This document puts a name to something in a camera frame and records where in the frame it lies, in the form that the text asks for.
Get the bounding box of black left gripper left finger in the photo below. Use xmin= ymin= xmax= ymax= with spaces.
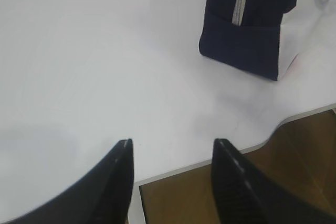
xmin=10 ymin=138 xmax=134 ymax=223

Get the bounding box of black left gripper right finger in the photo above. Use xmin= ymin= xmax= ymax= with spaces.
xmin=211 ymin=138 xmax=326 ymax=223

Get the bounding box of navy blue lunch bag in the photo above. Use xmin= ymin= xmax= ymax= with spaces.
xmin=198 ymin=0 xmax=336 ymax=82

